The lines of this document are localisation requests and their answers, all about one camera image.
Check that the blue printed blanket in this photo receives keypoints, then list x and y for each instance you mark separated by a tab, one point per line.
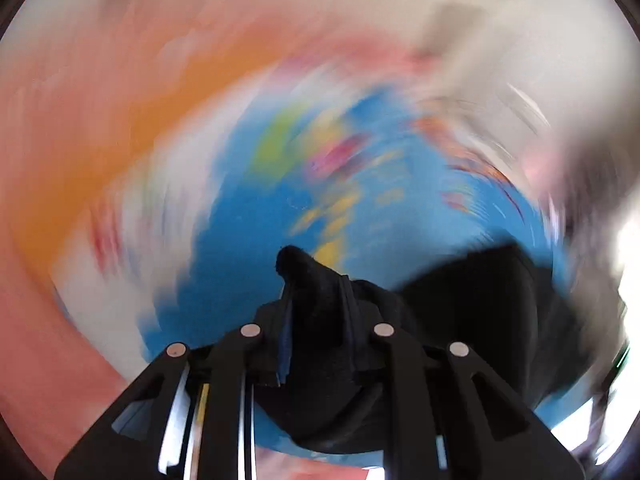
250	240

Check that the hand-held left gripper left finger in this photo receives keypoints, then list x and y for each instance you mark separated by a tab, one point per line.
284	345

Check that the pink and orange cloth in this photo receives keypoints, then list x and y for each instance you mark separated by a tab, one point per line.
55	170

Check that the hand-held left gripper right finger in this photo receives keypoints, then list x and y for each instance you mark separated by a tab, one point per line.
352	340

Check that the black pants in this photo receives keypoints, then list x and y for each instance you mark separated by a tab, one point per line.
320	310

